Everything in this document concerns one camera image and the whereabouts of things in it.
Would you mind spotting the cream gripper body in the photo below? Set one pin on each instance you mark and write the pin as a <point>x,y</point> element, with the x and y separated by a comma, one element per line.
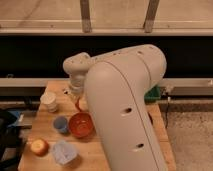
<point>78,94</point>

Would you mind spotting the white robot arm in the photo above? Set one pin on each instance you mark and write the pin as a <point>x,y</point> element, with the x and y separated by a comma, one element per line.
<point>114,85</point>

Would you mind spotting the metal spoon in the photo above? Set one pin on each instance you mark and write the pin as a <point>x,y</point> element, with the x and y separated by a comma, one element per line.
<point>66,92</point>

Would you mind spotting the orange bowl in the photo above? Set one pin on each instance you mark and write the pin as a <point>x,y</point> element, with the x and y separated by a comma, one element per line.
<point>80,125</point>

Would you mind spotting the white paper cup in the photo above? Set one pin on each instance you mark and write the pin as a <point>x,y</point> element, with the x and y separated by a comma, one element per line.
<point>49,100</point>

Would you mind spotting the small blue cup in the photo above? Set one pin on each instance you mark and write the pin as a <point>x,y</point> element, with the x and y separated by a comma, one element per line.
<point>61,124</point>

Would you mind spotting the clear plastic cup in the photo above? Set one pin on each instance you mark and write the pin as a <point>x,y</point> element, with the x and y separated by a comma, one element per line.
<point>63,152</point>

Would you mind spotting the red yellow apple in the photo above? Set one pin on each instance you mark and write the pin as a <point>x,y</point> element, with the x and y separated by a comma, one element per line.
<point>39,147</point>

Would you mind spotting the purple bowl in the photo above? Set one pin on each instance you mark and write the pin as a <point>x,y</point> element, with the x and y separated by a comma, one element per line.
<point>150,118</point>

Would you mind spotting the green plastic bin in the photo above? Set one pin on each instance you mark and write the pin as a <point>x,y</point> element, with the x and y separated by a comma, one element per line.
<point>153,95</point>

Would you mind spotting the black chair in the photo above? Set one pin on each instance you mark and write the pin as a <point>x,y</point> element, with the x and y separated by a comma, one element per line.
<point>9,138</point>

